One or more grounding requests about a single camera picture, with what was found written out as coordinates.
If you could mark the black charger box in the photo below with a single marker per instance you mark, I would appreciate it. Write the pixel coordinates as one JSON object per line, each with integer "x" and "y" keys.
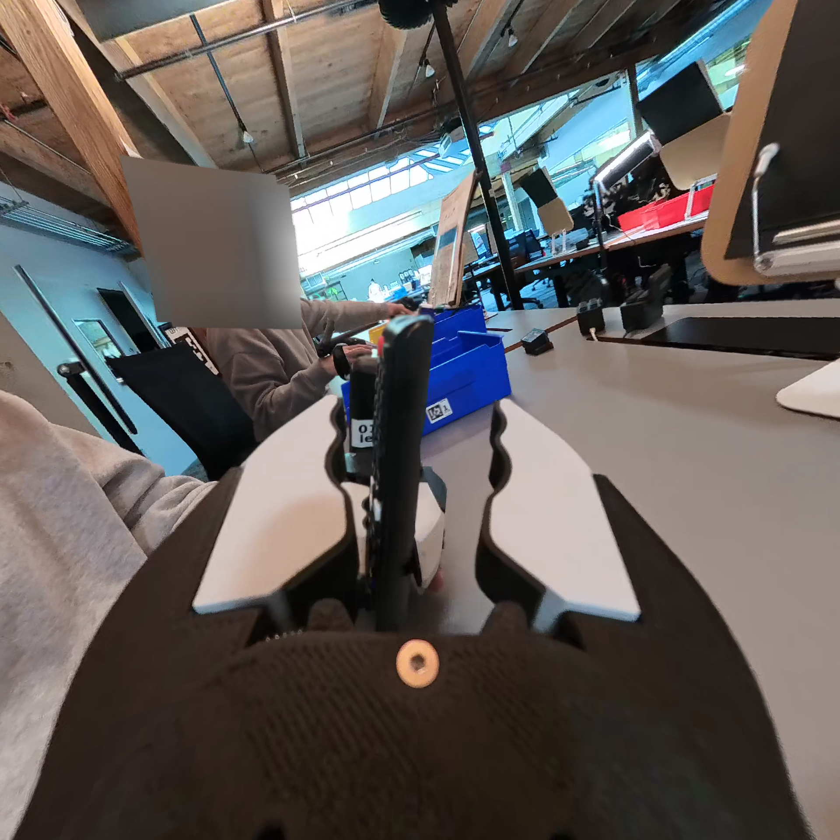
{"x": 590, "y": 318}

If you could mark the blue labelled plastic bin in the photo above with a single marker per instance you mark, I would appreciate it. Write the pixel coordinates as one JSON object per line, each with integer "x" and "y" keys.
{"x": 466, "y": 387}

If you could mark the small black device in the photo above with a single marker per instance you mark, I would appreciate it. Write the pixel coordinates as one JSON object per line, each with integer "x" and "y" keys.
{"x": 537, "y": 341}

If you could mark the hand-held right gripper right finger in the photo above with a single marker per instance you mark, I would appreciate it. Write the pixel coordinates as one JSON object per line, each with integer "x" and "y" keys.
{"x": 558, "y": 525}

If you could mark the wooden support post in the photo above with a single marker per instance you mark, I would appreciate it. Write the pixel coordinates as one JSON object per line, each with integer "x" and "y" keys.
{"x": 72, "y": 111}

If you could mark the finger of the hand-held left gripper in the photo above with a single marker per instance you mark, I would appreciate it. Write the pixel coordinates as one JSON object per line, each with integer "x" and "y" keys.
{"x": 433, "y": 538}
{"x": 361, "y": 512}

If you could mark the yellow plastic bin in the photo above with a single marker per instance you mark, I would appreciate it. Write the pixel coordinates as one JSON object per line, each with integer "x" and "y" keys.
{"x": 377, "y": 331}

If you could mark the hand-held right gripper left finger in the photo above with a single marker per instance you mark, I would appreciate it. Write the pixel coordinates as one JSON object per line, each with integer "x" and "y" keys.
{"x": 282, "y": 518}

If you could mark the black tan divider panel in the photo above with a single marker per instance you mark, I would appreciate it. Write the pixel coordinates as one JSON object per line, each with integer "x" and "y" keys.
{"x": 548, "y": 197}
{"x": 679, "y": 105}

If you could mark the black office chair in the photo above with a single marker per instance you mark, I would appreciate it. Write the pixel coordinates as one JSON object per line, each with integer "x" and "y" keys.
{"x": 177, "y": 407}

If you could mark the red plastic bin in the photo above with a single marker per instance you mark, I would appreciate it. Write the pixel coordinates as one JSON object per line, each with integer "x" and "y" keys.
{"x": 663, "y": 211}

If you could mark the black charging dock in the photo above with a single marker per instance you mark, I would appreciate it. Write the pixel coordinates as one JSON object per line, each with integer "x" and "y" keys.
{"x": 646, "y": 305}

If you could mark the black white marker tag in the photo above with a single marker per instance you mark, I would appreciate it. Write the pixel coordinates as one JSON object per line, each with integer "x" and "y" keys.
{"x": 193, "y": 348}

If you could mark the black desk mat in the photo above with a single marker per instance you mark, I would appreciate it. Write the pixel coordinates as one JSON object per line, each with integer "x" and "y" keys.
{"x": 741, "y": 336}

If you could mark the black remote control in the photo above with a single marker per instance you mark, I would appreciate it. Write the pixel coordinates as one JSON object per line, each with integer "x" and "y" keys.
{"x": 400, "y": 426}

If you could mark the black steel column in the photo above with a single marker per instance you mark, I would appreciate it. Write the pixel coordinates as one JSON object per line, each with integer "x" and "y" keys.
{"x": 476, "y": 164}

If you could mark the leaning wooden board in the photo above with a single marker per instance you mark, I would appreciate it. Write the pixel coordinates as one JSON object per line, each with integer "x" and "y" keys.
{"x": 453, "y": 243}

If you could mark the LED light bar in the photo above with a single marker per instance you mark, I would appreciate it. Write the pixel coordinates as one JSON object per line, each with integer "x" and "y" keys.
{"x": 623, "y": 161}

